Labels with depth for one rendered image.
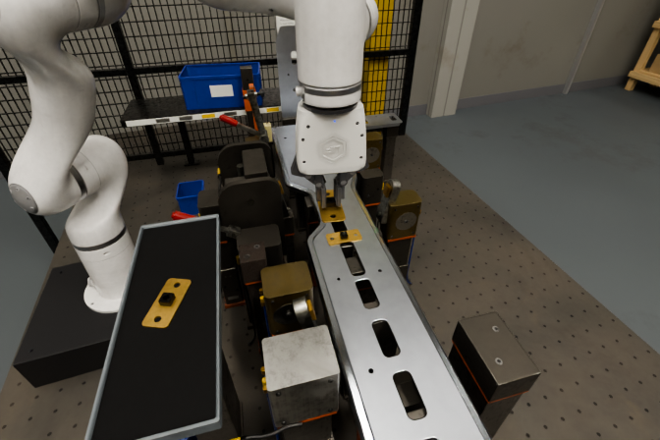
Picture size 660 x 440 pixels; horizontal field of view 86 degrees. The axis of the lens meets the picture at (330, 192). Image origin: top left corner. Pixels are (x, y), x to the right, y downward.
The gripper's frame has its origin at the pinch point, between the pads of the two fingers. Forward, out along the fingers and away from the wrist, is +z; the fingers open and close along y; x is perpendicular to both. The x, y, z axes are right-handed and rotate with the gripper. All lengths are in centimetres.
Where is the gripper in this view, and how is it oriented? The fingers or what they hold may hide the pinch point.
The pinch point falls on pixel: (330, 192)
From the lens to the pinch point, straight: 57.3
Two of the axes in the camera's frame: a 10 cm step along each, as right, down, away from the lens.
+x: -1.6, -5.7, 8.0
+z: 0.0, 8.1, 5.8
